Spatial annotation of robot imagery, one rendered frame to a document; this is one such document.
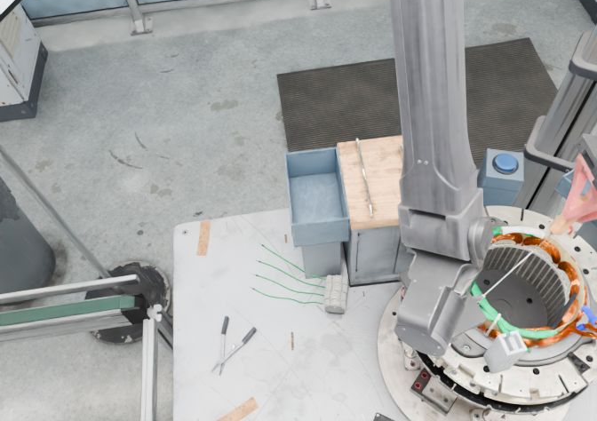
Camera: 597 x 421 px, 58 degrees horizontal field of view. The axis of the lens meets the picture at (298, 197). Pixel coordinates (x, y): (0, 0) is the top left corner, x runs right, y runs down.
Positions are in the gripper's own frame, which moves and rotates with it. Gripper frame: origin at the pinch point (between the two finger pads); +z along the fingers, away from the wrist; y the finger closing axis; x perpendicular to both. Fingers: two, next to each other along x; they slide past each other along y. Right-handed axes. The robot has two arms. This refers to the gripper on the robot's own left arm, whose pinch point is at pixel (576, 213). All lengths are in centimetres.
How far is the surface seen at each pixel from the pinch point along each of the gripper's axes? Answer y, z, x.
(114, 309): -54, 79, 24
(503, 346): -1.8, 17.7, -9.0
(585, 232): 31.4, 24.4, 20.1
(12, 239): -94, 133, 76
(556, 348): 10.5, 21.4, -6.5
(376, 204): -9.7, 29.4, 23.5
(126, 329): -52, 154, 57
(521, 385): 5.2, 24.8, -10.9
